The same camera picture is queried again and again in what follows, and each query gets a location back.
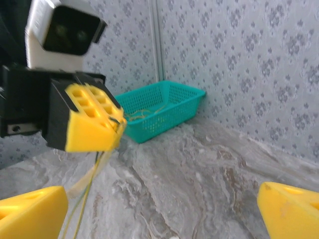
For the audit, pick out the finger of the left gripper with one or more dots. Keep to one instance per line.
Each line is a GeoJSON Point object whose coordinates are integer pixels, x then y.
{"type": "Point", "coordinates": [109, 107]}
{"type": "Point", "coordinates": [87, 134]}

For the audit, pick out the teal plastic basket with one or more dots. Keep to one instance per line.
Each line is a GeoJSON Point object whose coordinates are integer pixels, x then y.
{"type": "Point", "coordinates": [179, 109]}

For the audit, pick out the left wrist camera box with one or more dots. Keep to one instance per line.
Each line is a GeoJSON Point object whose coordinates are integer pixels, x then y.
{"type": "Point", "coordinates": [62, 32]}

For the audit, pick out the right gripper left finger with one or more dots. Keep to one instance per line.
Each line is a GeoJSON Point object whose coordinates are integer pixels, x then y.
{"type": "Point", "coordinates": [32, 214]}

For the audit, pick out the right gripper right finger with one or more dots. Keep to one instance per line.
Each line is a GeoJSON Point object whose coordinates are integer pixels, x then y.
{"type": "Point", "coordinates": [291, 214]}

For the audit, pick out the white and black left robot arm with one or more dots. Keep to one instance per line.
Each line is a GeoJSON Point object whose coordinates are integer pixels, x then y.
{"type": "Point", "coordinates": [7, 37]}

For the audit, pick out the yellow rubber band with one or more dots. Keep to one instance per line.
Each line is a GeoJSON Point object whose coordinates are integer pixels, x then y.
{"type": "Point", "coordinates": [135, 116]}

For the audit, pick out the aluminium corner post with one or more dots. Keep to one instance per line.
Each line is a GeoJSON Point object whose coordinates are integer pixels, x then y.
{"type": "Point", "coordinates": [158, 37]}

